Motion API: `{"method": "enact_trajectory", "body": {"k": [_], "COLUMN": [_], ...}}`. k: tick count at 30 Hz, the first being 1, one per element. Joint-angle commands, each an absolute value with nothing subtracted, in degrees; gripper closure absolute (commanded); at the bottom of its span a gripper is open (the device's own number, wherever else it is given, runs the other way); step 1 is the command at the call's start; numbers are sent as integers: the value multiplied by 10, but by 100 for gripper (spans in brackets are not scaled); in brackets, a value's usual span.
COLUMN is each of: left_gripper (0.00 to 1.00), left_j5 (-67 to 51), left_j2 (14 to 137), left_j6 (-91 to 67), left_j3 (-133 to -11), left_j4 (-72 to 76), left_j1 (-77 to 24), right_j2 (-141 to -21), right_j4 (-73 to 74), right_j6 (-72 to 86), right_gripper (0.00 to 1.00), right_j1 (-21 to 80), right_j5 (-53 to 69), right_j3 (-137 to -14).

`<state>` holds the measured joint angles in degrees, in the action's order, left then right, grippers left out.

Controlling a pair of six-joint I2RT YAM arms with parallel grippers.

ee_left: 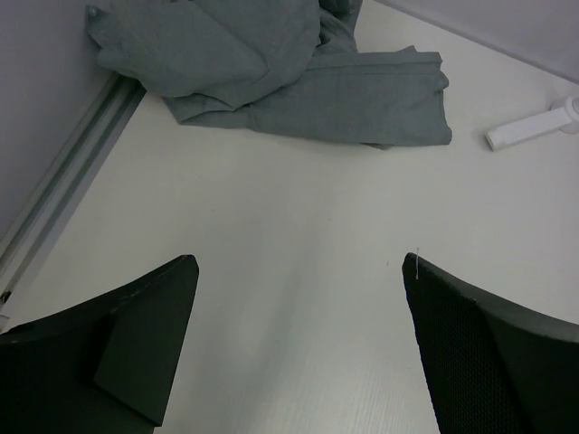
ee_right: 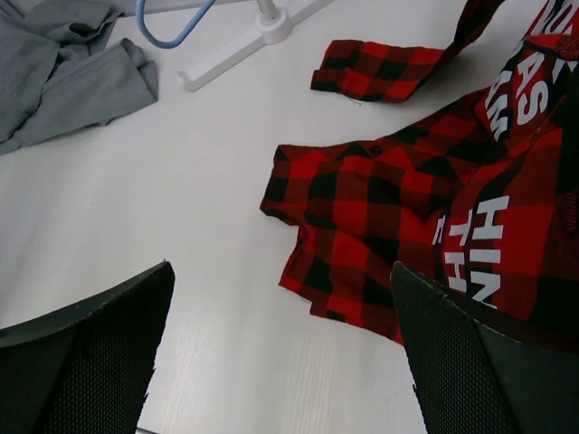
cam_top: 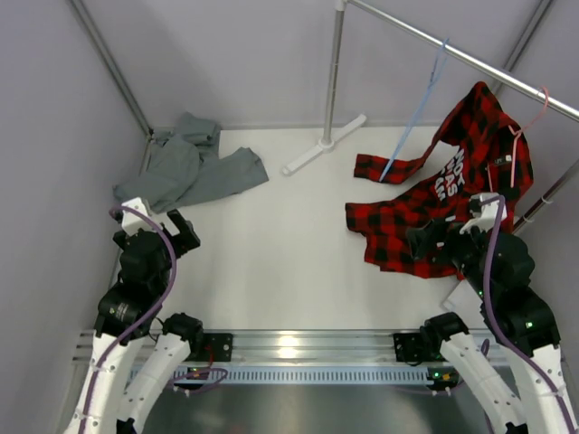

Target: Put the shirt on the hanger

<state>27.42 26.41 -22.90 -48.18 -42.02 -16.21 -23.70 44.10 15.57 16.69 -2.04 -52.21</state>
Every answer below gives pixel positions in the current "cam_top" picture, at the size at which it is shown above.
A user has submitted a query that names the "metal clothes rack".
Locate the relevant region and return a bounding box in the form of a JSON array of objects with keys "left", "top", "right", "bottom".
[{"left": 281, "top": 1, "right": 578, "bottom": 231}]

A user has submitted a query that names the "grey button shirt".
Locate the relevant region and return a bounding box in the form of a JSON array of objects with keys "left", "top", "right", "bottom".
[{"left": 113, "top": 112, "right": 269, "bottom": 213}]

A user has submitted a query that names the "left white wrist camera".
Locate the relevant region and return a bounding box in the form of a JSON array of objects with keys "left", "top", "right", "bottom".
[{"left": 109, "top": 197, "right": 162, "bottom": 236}]

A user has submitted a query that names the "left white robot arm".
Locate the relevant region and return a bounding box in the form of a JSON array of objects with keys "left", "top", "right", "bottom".
[{"left": 66, "top": 205, "right": 204, "bottom": 433}]

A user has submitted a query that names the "aluminium mounting rail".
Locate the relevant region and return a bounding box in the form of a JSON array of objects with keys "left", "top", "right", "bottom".
[{"left": 71, "top": 328, "right": 566, "bottom": 366}]

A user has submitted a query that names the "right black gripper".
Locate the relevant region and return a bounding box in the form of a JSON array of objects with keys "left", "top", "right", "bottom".
[{"left": 405, "top": 217, "right": 495, "bottom": 299}]

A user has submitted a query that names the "red black plaid shirt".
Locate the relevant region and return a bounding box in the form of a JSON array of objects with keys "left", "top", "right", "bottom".
[{"left": 345, "top": 81, "right": 534, "bottom": 278}]

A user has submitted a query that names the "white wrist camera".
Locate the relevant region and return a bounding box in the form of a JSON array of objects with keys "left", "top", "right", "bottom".
[
  {"left": 459, "top": 193, "right": 508, "bottom": 235},
  {"left": 109, "top": 197, "right": 162, "bottom": 236}
]

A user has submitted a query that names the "slotted cable duct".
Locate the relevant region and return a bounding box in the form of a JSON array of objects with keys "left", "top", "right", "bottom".
[{"left": 170, "top": 366, "right": 433, "bottom": 385}]

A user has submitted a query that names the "light blue plastic hanger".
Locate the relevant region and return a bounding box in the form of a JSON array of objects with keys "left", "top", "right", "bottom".
[{"left": 378, "top": 38, "right": 450, "bottom": 182}]

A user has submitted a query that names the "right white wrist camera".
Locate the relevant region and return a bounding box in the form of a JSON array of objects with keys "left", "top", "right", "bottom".
[{"left": 459, "top": 193, "right": 508, "bottom": 235}]

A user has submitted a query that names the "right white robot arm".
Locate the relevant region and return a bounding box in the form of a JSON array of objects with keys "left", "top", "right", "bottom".
[{"left": 406, "top": 219, "right": 578, "bottom": 433}]

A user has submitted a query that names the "pink plastic hanger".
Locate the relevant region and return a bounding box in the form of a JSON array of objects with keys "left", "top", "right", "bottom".
[{"left": 509, "top": 86, "right": 550, "bottom": 188}]

